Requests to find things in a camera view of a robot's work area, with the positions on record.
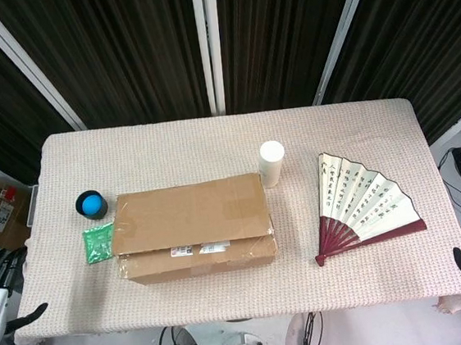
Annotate brown cardboard box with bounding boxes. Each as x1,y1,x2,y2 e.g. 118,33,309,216
105,170,282,290

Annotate green plastic packet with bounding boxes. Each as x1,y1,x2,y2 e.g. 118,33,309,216
80,221,119,265

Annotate paper folding fan red ribs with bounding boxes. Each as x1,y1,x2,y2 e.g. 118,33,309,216
304,142,431,267

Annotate blue ball in black cup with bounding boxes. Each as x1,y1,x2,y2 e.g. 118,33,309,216
73,188,109,222

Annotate white cylindrical bottle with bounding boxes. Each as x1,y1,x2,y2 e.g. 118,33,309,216
255,139,290,190

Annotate pink waffle tablecloth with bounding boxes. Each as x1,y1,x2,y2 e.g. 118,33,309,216
0,90,461,345

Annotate white frame post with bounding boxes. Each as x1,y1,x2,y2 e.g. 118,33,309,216
190,0,229,117
0,0,87,140
302,0,388,106

